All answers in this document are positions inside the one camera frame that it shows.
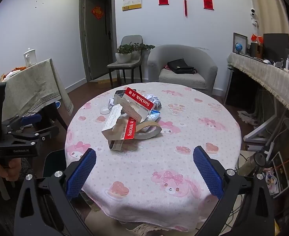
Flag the white kettle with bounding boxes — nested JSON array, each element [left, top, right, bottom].
[[23, 48, 37, 67]]

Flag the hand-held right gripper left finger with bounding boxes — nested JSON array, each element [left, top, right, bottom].
[[14, 148, 97, 236]]

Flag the potted plant white pot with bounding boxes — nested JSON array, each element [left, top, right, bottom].
[[115, 44, 132, 64], [131, 42, 155, 61]]

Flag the beige tablecloth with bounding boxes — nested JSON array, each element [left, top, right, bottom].
[[0, 58, 74, 118]]

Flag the grey dining chair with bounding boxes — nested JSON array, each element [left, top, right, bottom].
[[107, 35, 144, 88]]

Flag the grey door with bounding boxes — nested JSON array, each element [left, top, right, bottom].
[[79, 0, 118, 81]]

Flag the grey armchair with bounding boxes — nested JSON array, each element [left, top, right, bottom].
[[147, 45, 218, 96]]

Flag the open cardboard box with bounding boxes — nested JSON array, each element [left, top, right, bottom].
[[265, 151, 289, 197]]

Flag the grey tape roll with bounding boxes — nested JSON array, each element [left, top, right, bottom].
[[135, 122, 163, 140]]

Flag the wooden box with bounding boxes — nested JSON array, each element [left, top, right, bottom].
[[250, 42, 263, 58]]

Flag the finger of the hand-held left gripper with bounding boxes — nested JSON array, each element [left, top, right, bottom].
[[10, 126, 60, 144], [2, 114, 43, 134]]

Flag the black handbag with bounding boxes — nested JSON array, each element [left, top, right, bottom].
[[167, 58, 198, 75]]

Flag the black monitor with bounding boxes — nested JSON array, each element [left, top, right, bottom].
[[263, 33, 289, 63]]

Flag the blue white packet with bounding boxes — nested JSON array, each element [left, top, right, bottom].
[[148, 109, 160, 122]]

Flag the red white cardboard package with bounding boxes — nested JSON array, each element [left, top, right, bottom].
[[114, 87, 153, 123], [101, 105, 135, 140]]

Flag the picture frame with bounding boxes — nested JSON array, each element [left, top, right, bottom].
[[232, 32, 248, 54]]

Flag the beige curtain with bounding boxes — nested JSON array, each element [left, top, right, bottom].
[[248, 0, 289, 42]]

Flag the dark bin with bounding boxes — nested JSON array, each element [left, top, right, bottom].
[[43, 149, 67, 177]]

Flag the person's left hand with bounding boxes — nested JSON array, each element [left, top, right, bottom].
[[0, 157, 22, 186]]

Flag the silver metal cylinder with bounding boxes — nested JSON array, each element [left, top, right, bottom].
[[238, 151, 267, 176]]

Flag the beige lace cloth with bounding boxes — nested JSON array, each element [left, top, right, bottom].
[[227, 52, 289, 126]]

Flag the dark wooden table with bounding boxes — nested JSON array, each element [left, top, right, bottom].
[[40, 101, 69, 131]]

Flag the pink printed tablecloth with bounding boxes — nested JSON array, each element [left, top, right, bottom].
[[64, 82, 242, 228]]

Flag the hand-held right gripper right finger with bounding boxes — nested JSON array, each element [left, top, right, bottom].
[[193, 146, 275, 236]]

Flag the white security camera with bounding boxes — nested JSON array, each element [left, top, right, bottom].
[[250, 8, 258, 26]]

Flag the red door decoration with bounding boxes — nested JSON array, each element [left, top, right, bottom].
[[92, 6, 104, 19]]

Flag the foil ball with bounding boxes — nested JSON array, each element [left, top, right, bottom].
[[146, 94, 162, 110]]

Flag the white card packaging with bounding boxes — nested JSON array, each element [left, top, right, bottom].
[[107, 139, 123, 151]]

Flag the white desk frame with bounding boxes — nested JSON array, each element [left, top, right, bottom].
[[243, 114, 283, 143]]

